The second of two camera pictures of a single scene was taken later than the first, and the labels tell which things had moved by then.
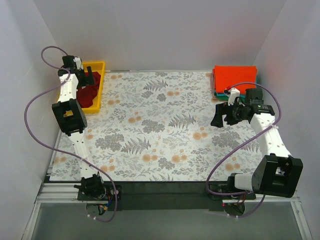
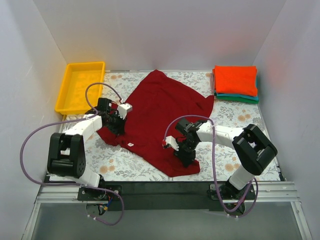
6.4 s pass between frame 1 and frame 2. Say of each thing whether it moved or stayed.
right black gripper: moved
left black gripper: moved
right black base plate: stayed
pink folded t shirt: stayed
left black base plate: stayed
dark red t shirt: moved
